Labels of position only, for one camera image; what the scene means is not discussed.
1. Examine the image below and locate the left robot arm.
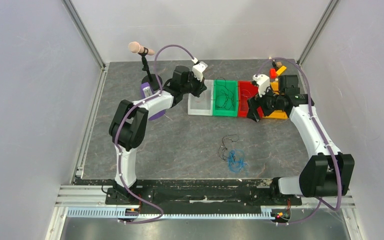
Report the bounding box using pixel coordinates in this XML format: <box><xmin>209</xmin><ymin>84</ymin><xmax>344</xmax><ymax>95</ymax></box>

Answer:
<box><xmin>109</xmin><ymin>61</ymin><xmax>208</xmax><ymax>204</ymax></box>

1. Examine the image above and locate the purple hose cable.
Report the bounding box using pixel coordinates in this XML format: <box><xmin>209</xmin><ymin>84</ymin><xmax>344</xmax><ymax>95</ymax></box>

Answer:
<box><xmin>113</xmin><ymin>44</ymin><xmax>200</xmax><ymax>225</ymax></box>
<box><xmin>256</xmin><ymin>57</ymin><xmax>343</xmax><ymax>226</ymax></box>

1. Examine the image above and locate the purple metronome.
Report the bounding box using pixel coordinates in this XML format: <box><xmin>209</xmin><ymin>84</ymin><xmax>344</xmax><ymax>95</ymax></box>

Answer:
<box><xmin>140</xmin><ymin>82</ymin><xmax>166</xmax><ymax>121</ymax></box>

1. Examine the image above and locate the blue cable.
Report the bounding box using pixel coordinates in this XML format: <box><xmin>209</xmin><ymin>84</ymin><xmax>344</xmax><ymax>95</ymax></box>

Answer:
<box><xmin>226</xmin><ymin>149</ymin><xmax>249</xmax><ymax>174</ymax></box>

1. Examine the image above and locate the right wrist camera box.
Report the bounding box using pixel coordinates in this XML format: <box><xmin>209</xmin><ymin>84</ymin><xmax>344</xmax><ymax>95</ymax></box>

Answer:
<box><xmin>251</xmin><ymin>74</ymin><xmax>271</xmax><ymax>97</ymax></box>

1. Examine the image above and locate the pink cable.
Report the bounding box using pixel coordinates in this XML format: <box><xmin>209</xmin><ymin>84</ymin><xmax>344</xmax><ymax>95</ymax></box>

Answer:
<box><xmin>239</xmin><ymin>91</ymin><xmax>256</xmax><ymax>112</ymax></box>

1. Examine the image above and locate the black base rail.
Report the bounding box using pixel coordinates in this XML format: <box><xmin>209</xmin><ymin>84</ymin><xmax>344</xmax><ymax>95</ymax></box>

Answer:
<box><xmin>74</xmin><ymin>178</ymin><xmax>302</xmax><ymax>214</ymax></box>

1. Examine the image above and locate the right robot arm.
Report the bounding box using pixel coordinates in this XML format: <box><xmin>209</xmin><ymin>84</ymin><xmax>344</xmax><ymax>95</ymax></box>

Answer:
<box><xmin>247</xmin><ymin>74</ymin><xmax>355</xmax><ymax>204</ymax></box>

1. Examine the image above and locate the yellow toy block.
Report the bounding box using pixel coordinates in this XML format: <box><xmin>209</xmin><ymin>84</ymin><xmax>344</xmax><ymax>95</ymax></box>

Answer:
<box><xmin>276</xmin><ymin>65</ymin><xmax>287</xmax><ymax>76</ymax></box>

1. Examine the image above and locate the yellow plastic bin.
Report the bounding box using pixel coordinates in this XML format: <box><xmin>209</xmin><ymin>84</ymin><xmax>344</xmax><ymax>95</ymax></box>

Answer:
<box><xmin>263</xmin><ymin>81</ymin><xmax>288</xmax><ymax>120</ymax></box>

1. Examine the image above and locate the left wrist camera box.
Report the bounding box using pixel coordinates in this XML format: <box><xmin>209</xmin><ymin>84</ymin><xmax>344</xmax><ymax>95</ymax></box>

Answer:
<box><xmin>192</xmin><ymin>61</ymin><xmax>208</xmax><ymax>82</ymax></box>

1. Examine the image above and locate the black microphone stand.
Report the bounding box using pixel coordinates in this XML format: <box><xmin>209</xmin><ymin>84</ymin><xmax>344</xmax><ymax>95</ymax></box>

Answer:
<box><xmin>140</xmin><ymin>54</ymin><xmax>160</xmax><ymax>91</ymax></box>

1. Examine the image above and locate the red plastic bin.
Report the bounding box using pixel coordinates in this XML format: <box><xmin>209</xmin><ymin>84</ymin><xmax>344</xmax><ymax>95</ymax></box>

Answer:
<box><xmin>237</xmin><ymin>81</ymin><xmax>258</xmax><ymax>118</ymax></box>

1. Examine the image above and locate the red toy block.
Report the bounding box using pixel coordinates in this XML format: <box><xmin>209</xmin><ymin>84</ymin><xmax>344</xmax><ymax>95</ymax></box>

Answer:
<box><xmin>269</xmin><ymin>68</ymin><xmax>278</xmax><ymax>79</ymax></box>

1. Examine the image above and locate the left purple hose cable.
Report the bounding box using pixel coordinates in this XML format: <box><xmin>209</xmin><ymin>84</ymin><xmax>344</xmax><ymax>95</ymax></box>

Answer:
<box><xmin>113</xmin><ymin>44</ymin><xmax>200</xmax><ymax>225</ymax></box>

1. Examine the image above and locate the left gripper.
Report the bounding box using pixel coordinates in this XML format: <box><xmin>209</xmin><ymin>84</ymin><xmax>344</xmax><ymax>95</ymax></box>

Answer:
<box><xmin>181</xmin><ymin>71</ymin><xmax>207</xmax><ymax>98</ymax></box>

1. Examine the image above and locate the white comb cable duct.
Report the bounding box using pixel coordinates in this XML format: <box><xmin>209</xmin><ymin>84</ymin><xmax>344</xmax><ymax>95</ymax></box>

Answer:
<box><xmin>66</xmin><ymin>206</ymin><xmax>275</xmax><ymax>220</ymax></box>

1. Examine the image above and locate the pink microphone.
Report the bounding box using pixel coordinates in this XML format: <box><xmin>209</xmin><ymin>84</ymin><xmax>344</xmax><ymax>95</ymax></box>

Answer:
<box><xmin>128</xmin><ymin>41</ymin><xmax>155</xmax><ymax>56</ymax></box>

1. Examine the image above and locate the right purple hose cable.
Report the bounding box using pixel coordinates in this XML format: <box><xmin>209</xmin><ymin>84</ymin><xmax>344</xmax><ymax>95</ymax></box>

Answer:
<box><xmin>256</xmin><ymin>57</ymin><xmax>343</xmax><ymax>226</ymax></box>

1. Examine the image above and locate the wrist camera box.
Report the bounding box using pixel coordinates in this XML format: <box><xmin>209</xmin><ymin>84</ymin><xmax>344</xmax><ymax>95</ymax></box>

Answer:
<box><xmin>192</xmin><ymin>61</ymin><xmax>208</xmax><ymax>82</ymax></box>
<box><xmin>251</xmin><ymin>74</ymin><xmax>271</xmax><ymax>97</ymax></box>

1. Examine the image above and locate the white plastic bin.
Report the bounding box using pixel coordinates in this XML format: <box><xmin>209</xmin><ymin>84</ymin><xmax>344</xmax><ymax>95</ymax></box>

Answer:
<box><xmin>187</xmin><ymin>79</ymin><xmax>214</xmax><ymax>116</ymax></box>

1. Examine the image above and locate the black cable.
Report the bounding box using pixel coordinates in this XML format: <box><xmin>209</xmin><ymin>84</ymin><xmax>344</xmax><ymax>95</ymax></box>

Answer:
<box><xmin>217</xmin><ymin>133</ymin><xmax>240</xmax><ymax>163</ymax></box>
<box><xmin>214</xmin><ymin>77</ymin><xmax>238</xmax><ymax>110</ymax></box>

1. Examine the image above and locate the green plastic bin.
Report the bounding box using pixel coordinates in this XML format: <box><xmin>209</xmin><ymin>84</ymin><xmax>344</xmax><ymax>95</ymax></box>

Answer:
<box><xmin>213</xmin><ymin>79</ymin><xmax>239</xmax><ymax>118</ymax></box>

